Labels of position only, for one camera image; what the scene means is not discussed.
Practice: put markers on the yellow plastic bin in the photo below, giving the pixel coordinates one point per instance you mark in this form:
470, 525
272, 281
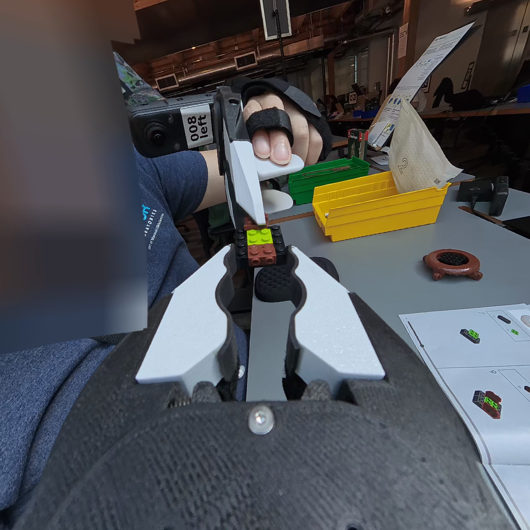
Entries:
372, 211

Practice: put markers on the black toy brick assembly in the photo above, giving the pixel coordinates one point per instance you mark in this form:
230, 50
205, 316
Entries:
263, 256

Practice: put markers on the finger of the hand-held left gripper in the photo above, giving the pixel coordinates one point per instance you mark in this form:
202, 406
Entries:
244, 178

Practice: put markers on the white printed sheet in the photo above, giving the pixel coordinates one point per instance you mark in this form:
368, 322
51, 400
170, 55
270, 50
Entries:
434, 58

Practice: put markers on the white instruction booklet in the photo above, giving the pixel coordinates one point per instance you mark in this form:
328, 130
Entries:
476, 352

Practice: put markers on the brown round toy pot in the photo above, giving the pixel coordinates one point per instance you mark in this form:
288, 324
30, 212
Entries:
451, 271

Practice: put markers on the black chair armrest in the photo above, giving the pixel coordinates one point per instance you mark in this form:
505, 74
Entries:
275, 285

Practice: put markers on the cream paper bag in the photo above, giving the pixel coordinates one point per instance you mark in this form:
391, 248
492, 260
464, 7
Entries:
418, 157

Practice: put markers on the black power adapter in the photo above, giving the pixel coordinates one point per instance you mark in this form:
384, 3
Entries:
499, 194

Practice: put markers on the green plastic bin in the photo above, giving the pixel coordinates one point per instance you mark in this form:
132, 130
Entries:
327, 186

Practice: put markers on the person's blue shirt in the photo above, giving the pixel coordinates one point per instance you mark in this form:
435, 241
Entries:
41, 393

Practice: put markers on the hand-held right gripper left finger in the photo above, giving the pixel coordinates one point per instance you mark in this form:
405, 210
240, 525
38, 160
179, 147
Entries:
186, 331

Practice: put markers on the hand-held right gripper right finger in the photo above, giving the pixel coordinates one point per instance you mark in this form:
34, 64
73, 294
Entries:
335, 331

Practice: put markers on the red and green box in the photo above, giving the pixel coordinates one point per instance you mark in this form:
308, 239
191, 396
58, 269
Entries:
358, 145

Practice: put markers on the small brown toy brick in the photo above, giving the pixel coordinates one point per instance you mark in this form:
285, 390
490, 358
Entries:
250, 225

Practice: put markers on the person's left hand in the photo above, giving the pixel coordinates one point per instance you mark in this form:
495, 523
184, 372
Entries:
281, 151

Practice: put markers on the long wooden table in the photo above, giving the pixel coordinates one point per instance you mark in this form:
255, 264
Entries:
497, 111

